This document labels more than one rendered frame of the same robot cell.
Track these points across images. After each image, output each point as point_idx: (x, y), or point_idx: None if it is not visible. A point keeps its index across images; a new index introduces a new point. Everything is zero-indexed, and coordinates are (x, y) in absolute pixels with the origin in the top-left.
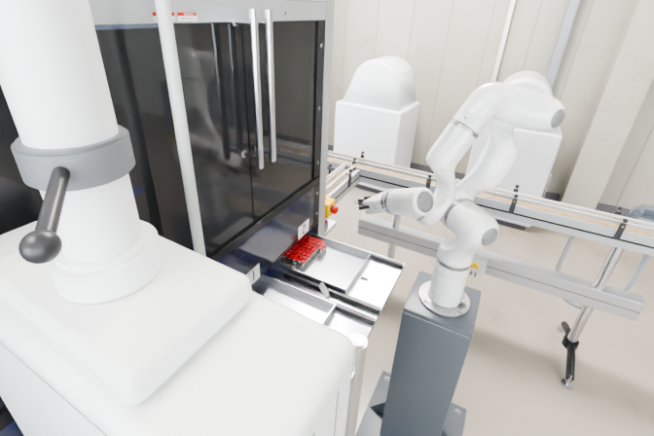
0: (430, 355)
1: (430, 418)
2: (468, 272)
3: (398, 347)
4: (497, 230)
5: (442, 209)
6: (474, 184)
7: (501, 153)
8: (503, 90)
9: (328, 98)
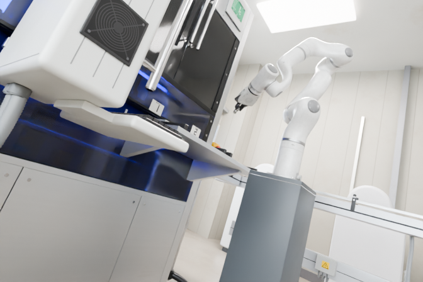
0: (265, 215)
1: None
2: (302, 150)
3: (239, 214)
4: (319, 104)
5: (283, 83)
6: (306, 90)
7: (321, 73)
8: (318, 39)
9: (232, 77)
